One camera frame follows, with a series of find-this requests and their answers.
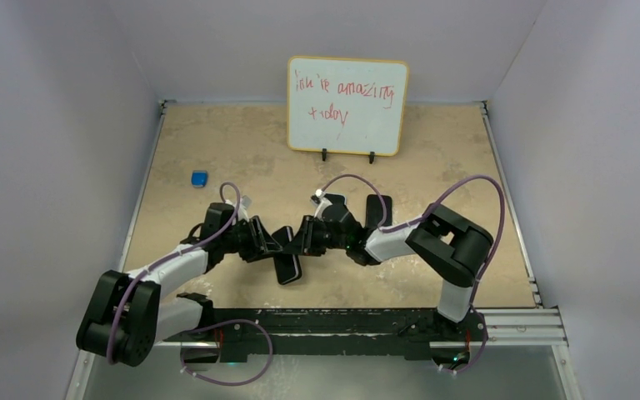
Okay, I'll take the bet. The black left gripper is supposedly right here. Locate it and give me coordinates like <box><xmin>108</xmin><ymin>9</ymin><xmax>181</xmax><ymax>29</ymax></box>
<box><xmin>221</xmin><ymin>217</ymin><xmax>282</xmax><ymax>263</ymax></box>

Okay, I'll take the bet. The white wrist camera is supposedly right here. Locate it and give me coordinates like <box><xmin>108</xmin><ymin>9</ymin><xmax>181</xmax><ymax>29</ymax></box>
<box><xmin>236</xmin><ymin>195</ymin><xmax>252</xmax><ymax>221</ymax></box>
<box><xmin>312</xmin><ymin>189</ymin><xmax>332</xmax><ymax>218</ymax></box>

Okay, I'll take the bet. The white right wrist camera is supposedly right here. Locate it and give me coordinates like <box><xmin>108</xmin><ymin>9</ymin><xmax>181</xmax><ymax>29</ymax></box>
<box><xmin>312</xmin><ymin>189</ymin><xmax>332</xmax><ymax>218</ymax></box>

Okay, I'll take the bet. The aluminium frame rail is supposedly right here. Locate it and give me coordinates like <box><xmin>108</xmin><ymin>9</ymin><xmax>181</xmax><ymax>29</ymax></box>
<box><xmin>481</xmin><ymin>308</ymin><xmax>568</xmax><ymax>347</ymax></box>

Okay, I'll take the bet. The black phone case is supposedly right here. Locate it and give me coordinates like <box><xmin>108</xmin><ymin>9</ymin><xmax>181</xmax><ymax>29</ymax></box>
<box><xmin>272</xmin><ymin>226</ymin><xmax>303</xmax><ymax>285</ymax></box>

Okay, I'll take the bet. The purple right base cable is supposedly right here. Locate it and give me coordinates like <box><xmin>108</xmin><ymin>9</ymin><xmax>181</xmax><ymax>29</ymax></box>
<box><xmin>436</xmin><ymin>314</ymin><xmax>489</xmax><ymax>378</ymax></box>

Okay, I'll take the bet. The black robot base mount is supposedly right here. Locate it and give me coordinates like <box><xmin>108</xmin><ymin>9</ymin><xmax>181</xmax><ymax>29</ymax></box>
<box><xmin>169</xmin><ymin>307</ymin><xmax>488</xmax><ymax>368</ymax></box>

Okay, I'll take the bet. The yellow framed whiteboard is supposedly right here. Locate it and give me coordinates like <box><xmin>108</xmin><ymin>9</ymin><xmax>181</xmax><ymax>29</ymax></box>
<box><xmin>287</xmin><ymin>56</ymin><xmax>410</xmax><ymax>159</ymax></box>

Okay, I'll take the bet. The light blue phone case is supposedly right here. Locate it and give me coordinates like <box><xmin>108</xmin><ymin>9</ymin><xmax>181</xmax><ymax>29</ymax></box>
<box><xmin>324</xmin><ymin>192</ymin><xmax>347</xmax><ymax>205</ymax></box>

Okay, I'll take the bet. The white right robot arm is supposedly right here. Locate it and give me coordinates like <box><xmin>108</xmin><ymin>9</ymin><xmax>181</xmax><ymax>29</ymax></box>
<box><xmin>283</xmin><ymin>204</ymin><xmax>495</xmax><ymax>339</ymax></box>

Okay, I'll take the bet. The small blue eraser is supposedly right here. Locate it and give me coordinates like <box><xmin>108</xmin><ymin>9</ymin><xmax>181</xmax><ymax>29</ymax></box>
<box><xmin>190</xmin><ymin>170</ymin><xmax>208</xmax><ymax>188</ymax></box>

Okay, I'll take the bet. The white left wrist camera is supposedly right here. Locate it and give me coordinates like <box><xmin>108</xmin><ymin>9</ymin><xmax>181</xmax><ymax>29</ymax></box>
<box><xmin>236</xmin><ymin>195</ymin><xmax>252</xmax><ymax>221</ymax></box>

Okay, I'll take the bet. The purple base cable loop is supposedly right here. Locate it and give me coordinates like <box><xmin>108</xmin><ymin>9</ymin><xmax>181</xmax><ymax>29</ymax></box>
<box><xmin>178</xmin><ymin>318</ymin><xmax>274</xmax><ymax>387</ymax></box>

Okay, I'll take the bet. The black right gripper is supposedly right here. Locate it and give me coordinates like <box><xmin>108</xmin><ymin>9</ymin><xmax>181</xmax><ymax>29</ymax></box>
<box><xmin>284</xmin><ymin>216</ymin><xmax>348</xmax><ymax>258</ymax></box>

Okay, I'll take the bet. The black smartphone with purple edge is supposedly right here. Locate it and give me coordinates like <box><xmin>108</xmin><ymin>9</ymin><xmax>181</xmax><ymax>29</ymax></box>
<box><xmin>365</xmin><ymin>194</ymin><xmax>393</xmax><ymax>228</ymax></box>

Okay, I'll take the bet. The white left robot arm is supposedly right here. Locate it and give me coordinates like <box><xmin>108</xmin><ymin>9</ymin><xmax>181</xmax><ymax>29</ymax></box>
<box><xmin>76</xmin><ymin>202</ymin><xmax>283</xmax><ymax>367</ymax></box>

